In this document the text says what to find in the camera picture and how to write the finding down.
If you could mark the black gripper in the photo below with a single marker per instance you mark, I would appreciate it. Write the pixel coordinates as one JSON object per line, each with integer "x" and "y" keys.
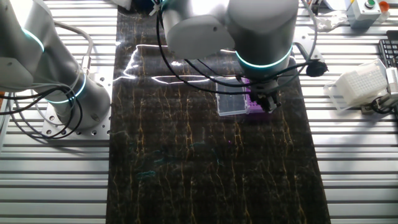
{"x": 264, "y": 88}

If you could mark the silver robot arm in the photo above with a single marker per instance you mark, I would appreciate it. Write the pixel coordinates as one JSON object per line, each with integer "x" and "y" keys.
{"x": 261, "y": 31}

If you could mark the purple pipette tip holder box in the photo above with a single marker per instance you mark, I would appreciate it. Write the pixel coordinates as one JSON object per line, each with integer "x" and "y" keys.
{"x": 230, "y": 104}

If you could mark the white pipette tip box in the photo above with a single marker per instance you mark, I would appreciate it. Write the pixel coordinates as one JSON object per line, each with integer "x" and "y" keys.
{"x": 360, "y": 84}

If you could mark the white crumpled paper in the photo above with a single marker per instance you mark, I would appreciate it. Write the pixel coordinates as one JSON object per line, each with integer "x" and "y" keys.
{"x": 329, "y": 22}

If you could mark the dark marble pattern mat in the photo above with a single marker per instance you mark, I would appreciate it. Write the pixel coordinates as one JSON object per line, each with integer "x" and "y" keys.
{"x": 186, "y": 171}

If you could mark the grey green button box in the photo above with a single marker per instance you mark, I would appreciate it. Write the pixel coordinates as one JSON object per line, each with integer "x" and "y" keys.
{"x": 363, "y": 14}

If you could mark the black keyboard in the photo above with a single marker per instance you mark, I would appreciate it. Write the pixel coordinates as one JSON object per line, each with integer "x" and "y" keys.
{"x": 390, "y": 51}

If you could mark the orange capped white object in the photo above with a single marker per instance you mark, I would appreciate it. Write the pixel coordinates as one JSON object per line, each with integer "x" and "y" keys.
{"x": 384, "y": 5}

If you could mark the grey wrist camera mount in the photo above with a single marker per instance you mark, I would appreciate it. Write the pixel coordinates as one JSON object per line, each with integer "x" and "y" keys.
{"x": 306, "y": 46}

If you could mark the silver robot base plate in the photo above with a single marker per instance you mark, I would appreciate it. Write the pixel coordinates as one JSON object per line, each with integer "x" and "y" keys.
{"x": 102, "y": 81}

